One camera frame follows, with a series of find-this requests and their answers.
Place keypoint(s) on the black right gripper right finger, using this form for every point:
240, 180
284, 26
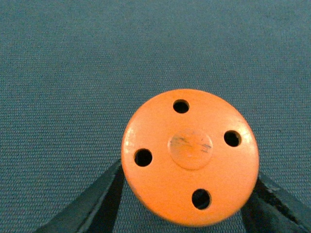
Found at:
272, 209

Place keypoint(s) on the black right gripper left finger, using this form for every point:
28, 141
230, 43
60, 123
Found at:
95, 209

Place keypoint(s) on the orange cylindrical cap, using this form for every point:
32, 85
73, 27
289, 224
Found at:
190, 157

